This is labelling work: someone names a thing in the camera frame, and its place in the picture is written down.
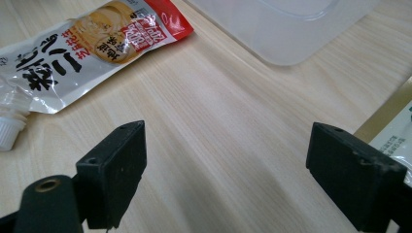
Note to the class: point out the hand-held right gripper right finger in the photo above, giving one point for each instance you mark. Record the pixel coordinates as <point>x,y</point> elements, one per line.
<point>353,181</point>

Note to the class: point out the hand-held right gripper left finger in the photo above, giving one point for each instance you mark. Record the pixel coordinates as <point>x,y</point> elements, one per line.
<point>110,174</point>

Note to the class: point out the white green sauce pouch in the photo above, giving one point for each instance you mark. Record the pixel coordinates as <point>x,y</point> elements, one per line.
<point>396,129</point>

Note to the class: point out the white red spouted sauce pouch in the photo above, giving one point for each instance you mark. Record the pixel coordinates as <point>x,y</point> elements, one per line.
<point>64,64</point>

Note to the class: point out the clear plastic storage container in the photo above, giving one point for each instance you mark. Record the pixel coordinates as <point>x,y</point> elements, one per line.
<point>275,32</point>

